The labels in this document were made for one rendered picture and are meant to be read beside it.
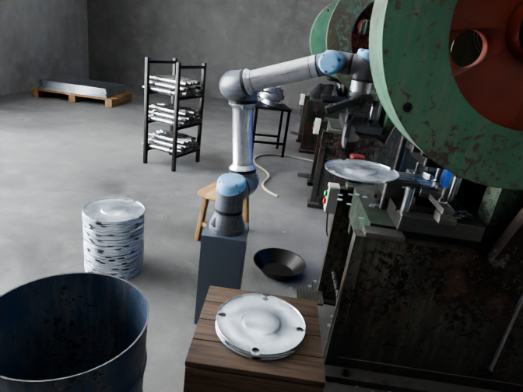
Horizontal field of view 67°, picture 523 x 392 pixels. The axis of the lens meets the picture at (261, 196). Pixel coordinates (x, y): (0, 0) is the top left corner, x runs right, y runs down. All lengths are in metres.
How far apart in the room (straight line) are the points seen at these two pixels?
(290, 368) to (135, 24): 7.94
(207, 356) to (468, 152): 0.92
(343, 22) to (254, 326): 2.12
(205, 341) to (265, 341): 0.18
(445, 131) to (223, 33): 7.28
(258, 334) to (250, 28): 7.27
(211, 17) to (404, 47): 7.31
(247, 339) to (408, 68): 0.88
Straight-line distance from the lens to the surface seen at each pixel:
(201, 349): 1.26
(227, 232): 1.62
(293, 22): 8.14
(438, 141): 1.16
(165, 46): 8.50
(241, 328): 1.31
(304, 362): 1.27
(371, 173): 1.59
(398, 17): 1.09
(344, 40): 2.87
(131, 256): 2.10
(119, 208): 2.11
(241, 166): 1.69
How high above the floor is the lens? 1.21
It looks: 21 degrees down
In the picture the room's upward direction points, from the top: 8 degrees clockwise
